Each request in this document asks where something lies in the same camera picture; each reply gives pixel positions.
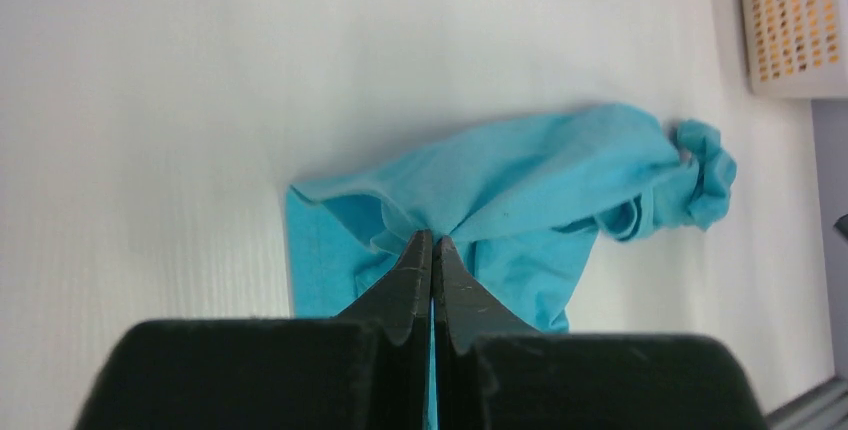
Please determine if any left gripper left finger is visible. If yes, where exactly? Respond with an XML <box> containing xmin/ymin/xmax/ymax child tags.
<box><xmin>76</xmin><ymin>231</ymin><xmax>433</xmax><ymax>429</ymax></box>

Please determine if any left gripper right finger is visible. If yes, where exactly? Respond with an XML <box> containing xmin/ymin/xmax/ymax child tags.
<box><xmin>432</xmin><ymin>238</ymin><xmax>767</xmax><ymax>429</ymax></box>

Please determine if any cyan t-shirt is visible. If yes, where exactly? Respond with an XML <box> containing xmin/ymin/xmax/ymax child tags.
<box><xmin>285</xmin><ymin>104</ymin><xmax>737</xmax><ymax>333</ymax></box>

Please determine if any white plastic basket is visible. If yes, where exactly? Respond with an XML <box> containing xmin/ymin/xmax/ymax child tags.
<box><xmin>741</xmin><ymin>0</ymin><xmax>847</xmax><ymax>99</ymax></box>

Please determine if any aluminium frame rail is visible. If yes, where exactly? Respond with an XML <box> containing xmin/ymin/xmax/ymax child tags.
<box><xmin>766</xmin><ymin>377</ymin><xmax>847</xmax><ymax>430</ymax></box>

